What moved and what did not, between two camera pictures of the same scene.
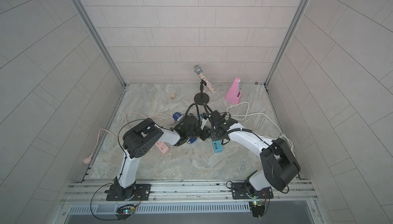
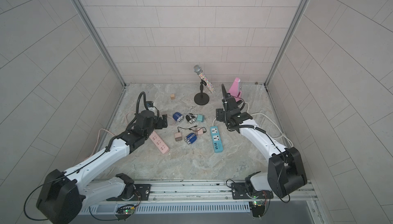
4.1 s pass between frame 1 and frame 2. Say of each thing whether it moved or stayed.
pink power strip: stayed
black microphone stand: stayed
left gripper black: moved
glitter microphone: stayed
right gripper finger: moved
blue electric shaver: stayed
